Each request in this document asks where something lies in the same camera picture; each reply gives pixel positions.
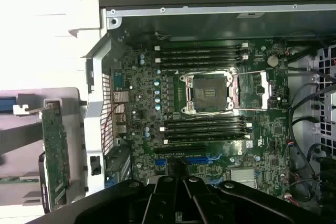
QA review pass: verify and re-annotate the blue expansion slot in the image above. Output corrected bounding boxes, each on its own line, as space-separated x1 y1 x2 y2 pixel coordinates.
154 157 214 167

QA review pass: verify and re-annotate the silver chipset heatsink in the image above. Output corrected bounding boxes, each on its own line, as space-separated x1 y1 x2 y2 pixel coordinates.
230 168 257 190

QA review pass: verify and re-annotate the long black expansion slot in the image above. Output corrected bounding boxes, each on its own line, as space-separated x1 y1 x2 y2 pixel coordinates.
154 145 207 154

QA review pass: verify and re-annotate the black RAM slot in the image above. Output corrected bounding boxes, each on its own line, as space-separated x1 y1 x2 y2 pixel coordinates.
157 49 249 56
163 136 250 145
154 55 249 62
164 118 251 125
164 129 251 138
157 60 249 69
160 123 253 132
154 43 249 51

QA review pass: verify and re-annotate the metal socket locking lever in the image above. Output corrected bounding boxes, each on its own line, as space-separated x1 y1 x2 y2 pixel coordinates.
185 67 237 75
194 110 238 117

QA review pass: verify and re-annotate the green motherboard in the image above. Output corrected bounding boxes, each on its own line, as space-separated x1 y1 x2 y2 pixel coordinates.
111 37 292 204

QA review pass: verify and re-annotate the CPU socket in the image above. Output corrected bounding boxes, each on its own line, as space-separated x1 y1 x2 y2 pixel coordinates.
180 70 236 116

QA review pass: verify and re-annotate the grey parts rack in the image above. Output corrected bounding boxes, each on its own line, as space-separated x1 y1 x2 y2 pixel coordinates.
0 87 89 206

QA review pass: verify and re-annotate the metal socket cover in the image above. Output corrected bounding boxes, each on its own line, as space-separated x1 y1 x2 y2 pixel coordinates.
232 70 271 111

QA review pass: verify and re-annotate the green RAM stick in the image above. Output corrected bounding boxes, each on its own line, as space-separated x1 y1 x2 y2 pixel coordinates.
0 176 40 184

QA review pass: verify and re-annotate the round coin battery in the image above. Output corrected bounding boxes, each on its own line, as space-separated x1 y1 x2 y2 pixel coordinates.
267 55 280 68

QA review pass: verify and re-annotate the perforated metal disk bay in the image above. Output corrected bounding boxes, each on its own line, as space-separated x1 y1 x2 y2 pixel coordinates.
312 42 336 141

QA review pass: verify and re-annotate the black open PC case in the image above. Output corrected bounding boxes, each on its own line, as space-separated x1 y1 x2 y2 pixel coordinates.
80 0 336 210

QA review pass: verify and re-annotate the hard disk with blue caddy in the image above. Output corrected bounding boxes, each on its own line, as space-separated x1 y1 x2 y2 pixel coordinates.
0 97 16 113

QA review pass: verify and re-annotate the thin red black wire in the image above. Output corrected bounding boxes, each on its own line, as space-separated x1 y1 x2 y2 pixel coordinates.
101 102 126 154

